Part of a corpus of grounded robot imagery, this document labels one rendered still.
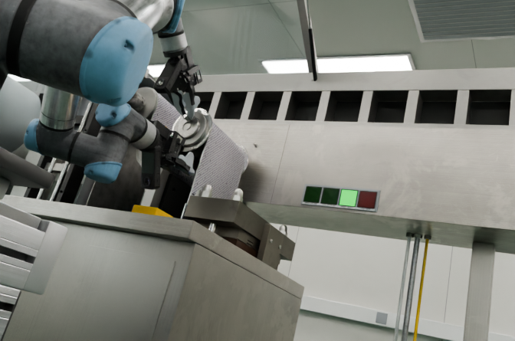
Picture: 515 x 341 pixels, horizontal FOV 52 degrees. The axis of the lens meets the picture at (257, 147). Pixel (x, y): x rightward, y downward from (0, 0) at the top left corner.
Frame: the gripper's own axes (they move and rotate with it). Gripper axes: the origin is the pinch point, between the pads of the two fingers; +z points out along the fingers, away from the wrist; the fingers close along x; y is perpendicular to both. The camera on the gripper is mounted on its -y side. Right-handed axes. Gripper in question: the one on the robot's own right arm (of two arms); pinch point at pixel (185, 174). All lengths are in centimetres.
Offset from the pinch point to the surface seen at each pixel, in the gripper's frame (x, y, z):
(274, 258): -22.3, -15.0, 23.1
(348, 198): -36, 9, 35
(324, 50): 57, 171, 185
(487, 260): -76, 0, 52
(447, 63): -26, 171, 208
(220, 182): -0.6, 4.5, 17.6
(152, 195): 8.0, -7.4, -1.2
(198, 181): -0.5, 0.5, 6.7
